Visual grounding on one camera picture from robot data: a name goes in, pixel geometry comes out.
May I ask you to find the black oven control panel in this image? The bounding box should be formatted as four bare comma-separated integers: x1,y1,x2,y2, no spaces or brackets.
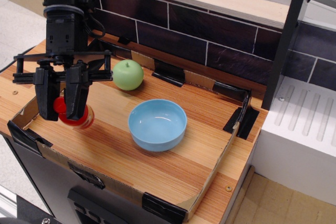
68,189,128,223

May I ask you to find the cardboard fence with black tape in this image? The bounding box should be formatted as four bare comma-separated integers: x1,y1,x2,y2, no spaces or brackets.
1,42,267,223

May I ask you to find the red hot sauce bottle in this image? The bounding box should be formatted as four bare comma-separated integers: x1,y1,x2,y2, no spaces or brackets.
53,97,95,129

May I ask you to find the light blue bowl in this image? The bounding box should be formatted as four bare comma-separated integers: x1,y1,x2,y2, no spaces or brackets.
128,99,187,152

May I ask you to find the black upright post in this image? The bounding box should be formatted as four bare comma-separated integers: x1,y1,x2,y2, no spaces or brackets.
261,0,308,110

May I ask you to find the green toy apple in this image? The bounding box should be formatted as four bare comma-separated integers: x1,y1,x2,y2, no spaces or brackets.
112,59,144,91

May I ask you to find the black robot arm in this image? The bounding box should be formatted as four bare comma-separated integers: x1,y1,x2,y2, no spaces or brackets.
13,0,112,121

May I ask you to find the white dish drainer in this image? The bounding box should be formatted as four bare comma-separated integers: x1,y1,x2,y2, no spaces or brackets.
253,77,335,204

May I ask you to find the black cable loop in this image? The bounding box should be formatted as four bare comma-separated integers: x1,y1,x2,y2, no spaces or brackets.
83,11,106,38

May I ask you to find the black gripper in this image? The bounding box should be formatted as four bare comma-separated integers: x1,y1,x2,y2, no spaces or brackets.
13,11,112,121

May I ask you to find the brass screw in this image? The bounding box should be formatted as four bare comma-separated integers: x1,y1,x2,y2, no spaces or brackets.
225,186,233,192

